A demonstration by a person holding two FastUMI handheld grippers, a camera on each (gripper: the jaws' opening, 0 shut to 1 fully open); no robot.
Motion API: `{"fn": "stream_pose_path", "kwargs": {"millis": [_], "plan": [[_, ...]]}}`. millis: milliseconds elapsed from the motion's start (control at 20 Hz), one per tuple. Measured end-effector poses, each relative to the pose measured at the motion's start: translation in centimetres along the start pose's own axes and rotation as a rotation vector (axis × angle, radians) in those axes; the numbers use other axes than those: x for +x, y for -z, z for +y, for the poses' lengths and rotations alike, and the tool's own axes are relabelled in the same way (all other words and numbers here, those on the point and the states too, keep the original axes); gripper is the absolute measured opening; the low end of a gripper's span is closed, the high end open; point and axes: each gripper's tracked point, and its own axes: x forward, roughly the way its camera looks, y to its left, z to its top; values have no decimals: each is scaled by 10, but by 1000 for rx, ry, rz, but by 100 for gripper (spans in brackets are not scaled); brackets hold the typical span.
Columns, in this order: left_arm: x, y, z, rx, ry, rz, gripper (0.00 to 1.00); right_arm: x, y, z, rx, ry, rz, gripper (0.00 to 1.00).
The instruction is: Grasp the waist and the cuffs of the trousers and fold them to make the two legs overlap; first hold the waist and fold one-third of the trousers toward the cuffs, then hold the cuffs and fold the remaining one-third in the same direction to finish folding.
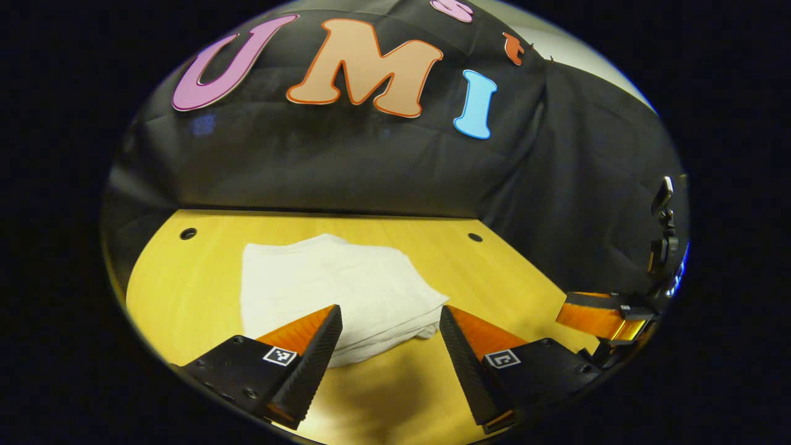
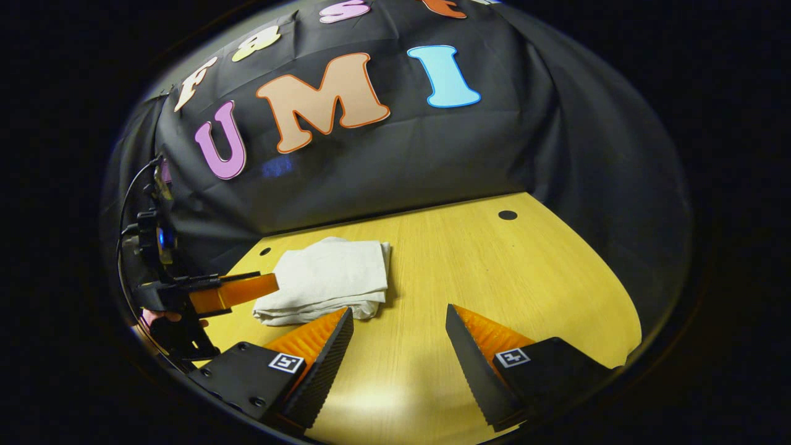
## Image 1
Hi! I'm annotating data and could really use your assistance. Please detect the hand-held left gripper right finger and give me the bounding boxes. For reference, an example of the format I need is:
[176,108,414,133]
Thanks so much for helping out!
[439,305,603,435]

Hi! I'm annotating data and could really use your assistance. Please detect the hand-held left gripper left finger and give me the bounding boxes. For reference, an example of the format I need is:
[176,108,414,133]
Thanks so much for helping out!
[176,304,344,431]

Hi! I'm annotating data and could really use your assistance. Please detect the white jeans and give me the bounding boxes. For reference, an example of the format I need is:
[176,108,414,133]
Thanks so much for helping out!
[240,234,450,370]

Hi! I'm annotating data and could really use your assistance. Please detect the black backdrop cloth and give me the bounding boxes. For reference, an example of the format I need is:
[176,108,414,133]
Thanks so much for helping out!
[102,0,690,297]

